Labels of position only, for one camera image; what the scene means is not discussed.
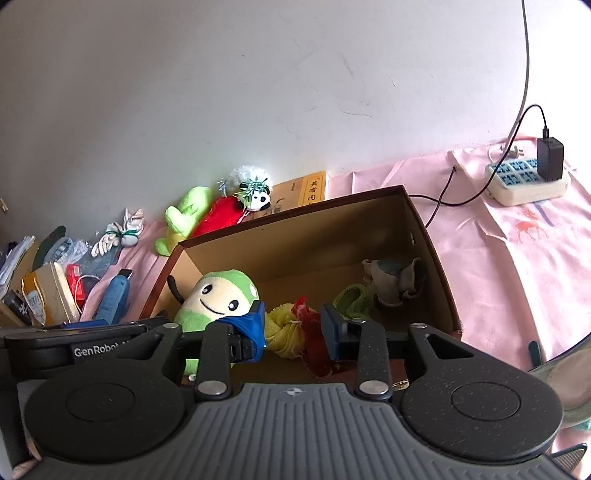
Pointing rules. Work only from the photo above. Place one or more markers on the stack of papers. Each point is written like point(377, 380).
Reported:
point(16, 261)

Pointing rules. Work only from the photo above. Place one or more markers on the black charger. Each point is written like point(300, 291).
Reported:
point(550, 159)

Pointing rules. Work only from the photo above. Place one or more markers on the green knit item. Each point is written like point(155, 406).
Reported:
point(353, 300)

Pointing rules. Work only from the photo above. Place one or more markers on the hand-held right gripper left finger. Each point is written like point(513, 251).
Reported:
point(251, 327)

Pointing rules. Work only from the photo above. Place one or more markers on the dark green insole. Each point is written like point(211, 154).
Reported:
point(48, 247)

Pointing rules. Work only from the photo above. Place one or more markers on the panda plush toy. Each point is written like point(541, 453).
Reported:
point(258, 196)

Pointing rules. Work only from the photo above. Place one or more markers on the red plush toy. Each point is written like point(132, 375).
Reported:
point(217, 217)

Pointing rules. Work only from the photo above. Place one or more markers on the dark blue cloth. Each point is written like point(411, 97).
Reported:
point(99, 263)

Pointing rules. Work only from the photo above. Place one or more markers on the white power strip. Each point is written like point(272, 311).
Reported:
point(517, 184)

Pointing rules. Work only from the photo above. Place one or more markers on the red packet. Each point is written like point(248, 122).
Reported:
point(76, 281)

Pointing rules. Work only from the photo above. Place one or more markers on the yellow book box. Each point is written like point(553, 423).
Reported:
point(304, 189)

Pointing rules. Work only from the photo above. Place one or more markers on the brown cardboard box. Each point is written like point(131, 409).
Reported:
point(323, 240)

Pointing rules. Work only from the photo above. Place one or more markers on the pink bedsheet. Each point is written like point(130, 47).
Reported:
point(508, 277)

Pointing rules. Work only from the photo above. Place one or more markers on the white power plug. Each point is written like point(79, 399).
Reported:
point(512, 152)

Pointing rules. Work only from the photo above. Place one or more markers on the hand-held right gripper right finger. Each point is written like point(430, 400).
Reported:
point(330, 332)

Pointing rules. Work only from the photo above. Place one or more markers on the yellow paper bag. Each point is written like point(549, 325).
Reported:
point(46, 290)

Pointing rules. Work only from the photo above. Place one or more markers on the teal cloth item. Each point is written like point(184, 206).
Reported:
point(392, 281)

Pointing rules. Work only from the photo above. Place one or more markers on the green smiling plush toy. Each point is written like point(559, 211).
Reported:
point(217, 295)

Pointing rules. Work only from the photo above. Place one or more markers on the clear plastic bag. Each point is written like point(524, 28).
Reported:
point(67, 251)

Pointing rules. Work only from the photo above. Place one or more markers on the white gloves bundle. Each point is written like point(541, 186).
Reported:
point(133, 228)

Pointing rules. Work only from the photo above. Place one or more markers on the blue case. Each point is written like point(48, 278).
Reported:
point(113, 295)

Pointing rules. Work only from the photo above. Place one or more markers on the lime green plush toy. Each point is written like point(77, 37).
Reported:
point(189, 207)

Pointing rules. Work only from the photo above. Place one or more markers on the red cloth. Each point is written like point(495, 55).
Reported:
point(314, 325)

